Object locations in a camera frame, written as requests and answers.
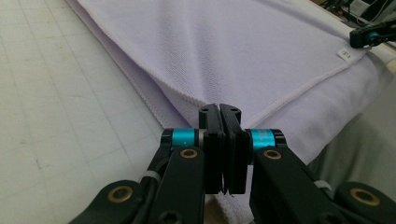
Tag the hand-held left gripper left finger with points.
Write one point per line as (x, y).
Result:
(213, 155)

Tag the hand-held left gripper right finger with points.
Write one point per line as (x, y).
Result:
(238, 155)

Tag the lilac printed towel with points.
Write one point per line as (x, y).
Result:
(249, 62)

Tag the white grid mat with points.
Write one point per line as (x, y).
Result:
(46, 93)

